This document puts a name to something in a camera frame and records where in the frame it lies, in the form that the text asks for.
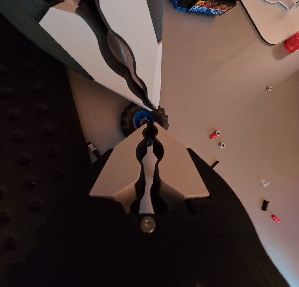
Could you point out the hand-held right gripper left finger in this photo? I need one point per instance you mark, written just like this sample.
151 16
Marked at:
116 174

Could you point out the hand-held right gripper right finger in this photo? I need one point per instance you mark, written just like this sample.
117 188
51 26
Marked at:
182 174

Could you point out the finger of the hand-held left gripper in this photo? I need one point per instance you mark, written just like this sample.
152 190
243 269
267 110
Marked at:
135 23
74 41

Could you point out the black toy tire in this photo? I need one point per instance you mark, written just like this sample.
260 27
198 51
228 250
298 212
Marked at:
127 121

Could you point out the blue toy wheel rim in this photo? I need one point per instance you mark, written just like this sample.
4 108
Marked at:
141 118

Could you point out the grey desk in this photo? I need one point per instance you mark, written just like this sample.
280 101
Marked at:
222 104

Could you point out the short black toy rod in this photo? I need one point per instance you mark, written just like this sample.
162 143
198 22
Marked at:
215 164

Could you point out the black toy axle grey end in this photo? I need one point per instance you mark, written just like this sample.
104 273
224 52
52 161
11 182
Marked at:
92 148

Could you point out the small red toy pin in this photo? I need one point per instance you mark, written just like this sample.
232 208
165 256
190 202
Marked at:
275 218
213 136

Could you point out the small pale toy piece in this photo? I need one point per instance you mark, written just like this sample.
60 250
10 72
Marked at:
264 183

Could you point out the short black toy connector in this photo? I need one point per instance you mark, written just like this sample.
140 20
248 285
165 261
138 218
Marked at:
265 205

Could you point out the red toy wheel rim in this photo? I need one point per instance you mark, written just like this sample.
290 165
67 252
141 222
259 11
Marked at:
293 42

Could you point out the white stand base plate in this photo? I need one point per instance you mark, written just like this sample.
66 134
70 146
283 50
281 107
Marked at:
268 18

